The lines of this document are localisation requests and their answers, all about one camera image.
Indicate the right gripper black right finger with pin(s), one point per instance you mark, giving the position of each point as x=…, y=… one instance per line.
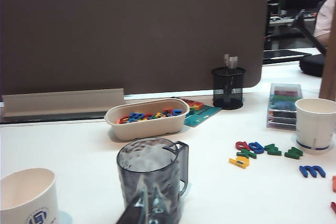
x=162, y=208

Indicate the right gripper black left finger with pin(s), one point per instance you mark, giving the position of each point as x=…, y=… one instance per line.
x=132, y=213

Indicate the small yellow letter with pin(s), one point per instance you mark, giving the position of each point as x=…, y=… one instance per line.
x=159, y=115

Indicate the small red letter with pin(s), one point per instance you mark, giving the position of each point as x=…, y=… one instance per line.
x=122, y=121

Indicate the small blue letter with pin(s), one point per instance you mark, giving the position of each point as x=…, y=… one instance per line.
x=176, y=111
x=137, y=116

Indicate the green letter k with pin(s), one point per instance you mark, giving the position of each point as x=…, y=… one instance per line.
x=245, y=153

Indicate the red letter a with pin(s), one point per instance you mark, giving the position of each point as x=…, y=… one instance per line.
x=240, y=145

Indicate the teal letter card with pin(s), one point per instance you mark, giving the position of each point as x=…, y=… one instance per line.
x=204, y=117

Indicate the green card letter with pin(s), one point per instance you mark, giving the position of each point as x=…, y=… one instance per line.
x=196, y=108

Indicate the white paper cup blue logo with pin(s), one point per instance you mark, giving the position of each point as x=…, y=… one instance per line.
x=26, y=208
x=315, y=124

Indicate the red card letter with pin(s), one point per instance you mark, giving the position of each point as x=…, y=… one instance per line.
x=191, y=102

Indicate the blue letter g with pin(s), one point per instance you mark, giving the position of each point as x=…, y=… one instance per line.
x=256, y=147

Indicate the green letter w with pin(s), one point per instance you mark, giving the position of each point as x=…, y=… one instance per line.
x=293, y=153

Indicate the blue letter m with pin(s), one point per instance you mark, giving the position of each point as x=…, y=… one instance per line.
x=305, y=171

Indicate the clear plastic letter box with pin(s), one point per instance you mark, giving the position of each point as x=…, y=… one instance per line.
x=284, y=108

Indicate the orange letter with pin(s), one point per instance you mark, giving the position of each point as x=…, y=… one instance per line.
x=334, y=184

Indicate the grey transparent plastic mug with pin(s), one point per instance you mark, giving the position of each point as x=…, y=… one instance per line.
x=152, y=171

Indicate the beige pulp food container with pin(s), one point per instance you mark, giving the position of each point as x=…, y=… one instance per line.
x=147, y=129

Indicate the black mesh pen holder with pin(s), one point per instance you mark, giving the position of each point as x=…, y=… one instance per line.
x=228, y=90

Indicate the brown desk partition panel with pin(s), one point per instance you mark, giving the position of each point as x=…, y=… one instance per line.
x=131, y=37

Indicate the black flat tablet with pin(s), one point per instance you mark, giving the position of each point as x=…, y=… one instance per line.
x=286, y=54

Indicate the black pouch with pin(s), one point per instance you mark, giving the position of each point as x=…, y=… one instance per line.
x=312, y=65

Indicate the person in pink shirt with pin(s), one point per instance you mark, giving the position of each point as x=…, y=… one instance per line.
x=326, y=16

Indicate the brown wooden post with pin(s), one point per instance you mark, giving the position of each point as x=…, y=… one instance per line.
x=329, y=77

